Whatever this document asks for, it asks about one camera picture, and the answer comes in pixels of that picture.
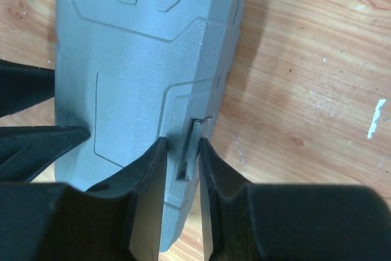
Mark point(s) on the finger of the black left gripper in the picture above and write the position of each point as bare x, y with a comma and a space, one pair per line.
23, 86
28, 151

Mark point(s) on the grey plastic tool case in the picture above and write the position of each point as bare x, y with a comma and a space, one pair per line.
131, 71

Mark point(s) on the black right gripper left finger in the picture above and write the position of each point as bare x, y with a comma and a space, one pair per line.
119, 218

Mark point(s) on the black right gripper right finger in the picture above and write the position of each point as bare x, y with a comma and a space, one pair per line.
242, 220

